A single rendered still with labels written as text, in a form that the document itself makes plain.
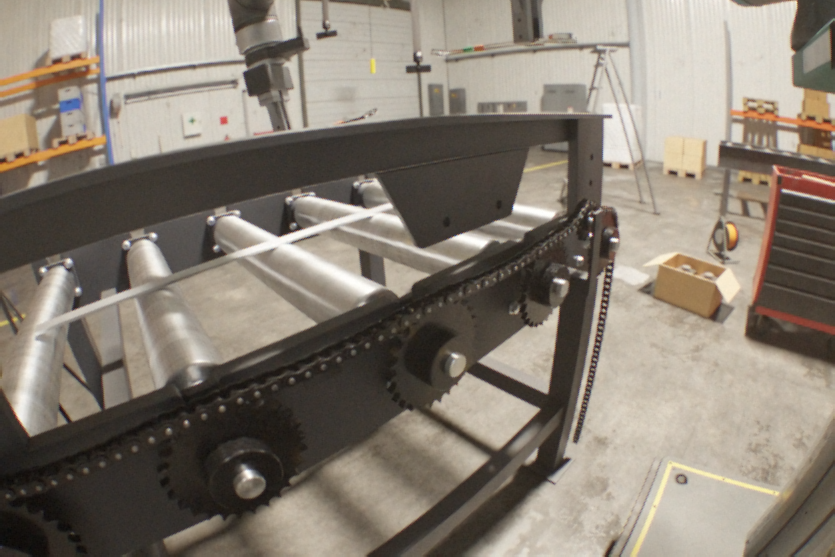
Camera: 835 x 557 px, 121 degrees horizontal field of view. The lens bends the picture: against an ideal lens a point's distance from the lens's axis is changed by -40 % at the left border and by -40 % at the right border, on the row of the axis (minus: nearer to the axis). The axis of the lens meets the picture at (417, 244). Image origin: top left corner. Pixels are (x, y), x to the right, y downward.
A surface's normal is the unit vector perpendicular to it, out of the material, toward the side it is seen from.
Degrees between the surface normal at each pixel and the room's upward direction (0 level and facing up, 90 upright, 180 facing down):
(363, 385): 90
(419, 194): 90
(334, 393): 90
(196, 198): 90
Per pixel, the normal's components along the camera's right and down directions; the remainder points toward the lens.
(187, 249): 0.68, 0.20
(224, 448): -0.11, -0.92
